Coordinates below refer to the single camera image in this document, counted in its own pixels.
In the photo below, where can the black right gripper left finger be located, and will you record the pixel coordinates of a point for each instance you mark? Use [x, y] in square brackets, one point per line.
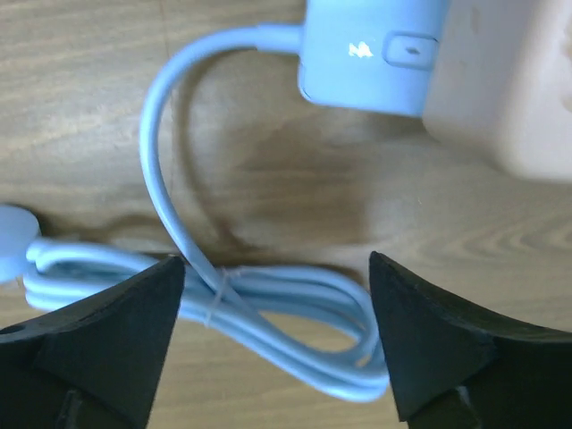
[95, 363]

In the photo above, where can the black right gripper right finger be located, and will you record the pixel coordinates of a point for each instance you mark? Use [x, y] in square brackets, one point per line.
[455, 364]

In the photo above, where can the light blue power strip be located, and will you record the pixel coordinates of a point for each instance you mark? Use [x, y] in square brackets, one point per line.
[257, 174]

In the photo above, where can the orange cube adapter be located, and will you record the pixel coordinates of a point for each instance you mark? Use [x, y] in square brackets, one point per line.
[501, 86]

